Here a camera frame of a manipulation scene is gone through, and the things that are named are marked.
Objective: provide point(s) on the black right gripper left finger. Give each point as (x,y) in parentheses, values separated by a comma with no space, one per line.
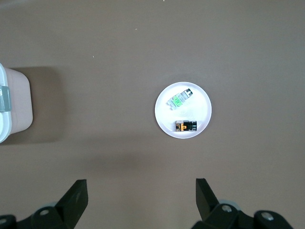
(76,202)

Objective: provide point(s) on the green white switch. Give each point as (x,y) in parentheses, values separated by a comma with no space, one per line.
(177,101)

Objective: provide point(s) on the brown table mat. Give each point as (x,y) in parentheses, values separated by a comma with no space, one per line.
(95,143)

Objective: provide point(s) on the white lidded storage box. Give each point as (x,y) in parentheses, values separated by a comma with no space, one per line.
(16,107)

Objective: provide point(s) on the grey box latch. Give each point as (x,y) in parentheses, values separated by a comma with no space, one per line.
(4,99)

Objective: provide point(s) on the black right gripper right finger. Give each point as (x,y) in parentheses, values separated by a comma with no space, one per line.
(207,205)

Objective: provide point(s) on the orange black switch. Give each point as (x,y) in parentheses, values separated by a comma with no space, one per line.
(184,126)

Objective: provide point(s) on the pink round plate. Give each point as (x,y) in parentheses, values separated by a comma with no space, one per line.
(200,107)

